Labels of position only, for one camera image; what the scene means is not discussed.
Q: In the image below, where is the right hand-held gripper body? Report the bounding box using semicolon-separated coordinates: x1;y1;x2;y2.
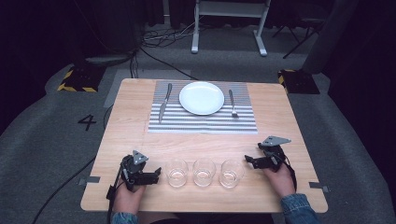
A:
257;135;292;173

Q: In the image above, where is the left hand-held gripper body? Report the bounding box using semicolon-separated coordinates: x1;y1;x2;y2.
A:
120;149;149;191

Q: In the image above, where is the person's right hand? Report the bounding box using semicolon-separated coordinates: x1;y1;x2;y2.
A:
262;163;296;199

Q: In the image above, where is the person's left hand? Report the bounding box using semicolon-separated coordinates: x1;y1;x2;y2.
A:
112;182;147;217

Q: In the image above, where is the clear drinking glass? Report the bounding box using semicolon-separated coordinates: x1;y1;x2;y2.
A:
219;159;246;189
164;158;190;189
191;157;218;188

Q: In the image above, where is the grey tape strip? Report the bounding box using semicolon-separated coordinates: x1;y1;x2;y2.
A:
308;181;331;193
77;175;102;187

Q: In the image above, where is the silver fork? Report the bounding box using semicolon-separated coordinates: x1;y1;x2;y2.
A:
228;89;240;119

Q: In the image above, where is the grey striped placemat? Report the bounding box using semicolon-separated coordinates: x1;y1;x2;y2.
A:
147;79;259;135

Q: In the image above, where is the silver table knife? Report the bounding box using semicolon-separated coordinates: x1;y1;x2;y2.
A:
158;82;174;125

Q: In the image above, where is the white round plate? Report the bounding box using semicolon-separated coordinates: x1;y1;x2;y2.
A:
178;80;226;117

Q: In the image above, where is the black tripod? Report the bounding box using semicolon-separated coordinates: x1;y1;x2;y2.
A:
272;12;326;60

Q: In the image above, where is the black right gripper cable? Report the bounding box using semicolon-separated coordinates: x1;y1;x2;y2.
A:
281;153;299;192

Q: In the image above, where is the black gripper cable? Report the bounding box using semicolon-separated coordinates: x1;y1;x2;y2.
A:
105;162;125;224
281;153;299;192

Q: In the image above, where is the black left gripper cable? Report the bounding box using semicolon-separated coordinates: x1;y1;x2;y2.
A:
105;162;125;224

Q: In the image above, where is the black floor cable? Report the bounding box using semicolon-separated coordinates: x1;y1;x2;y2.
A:
31;104;115;224

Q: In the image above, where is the yellow black striped base plate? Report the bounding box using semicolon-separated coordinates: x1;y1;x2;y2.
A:
277;68;321;95
57;64;107;93

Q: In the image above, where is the grey padded post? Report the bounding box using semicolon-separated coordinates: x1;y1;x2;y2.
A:
301;0;360;75

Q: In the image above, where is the bundle of floor cables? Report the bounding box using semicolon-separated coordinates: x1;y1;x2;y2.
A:
129;17;202;81

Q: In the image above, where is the white metal stand frame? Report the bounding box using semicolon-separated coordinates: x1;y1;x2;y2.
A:
191;0;273;58

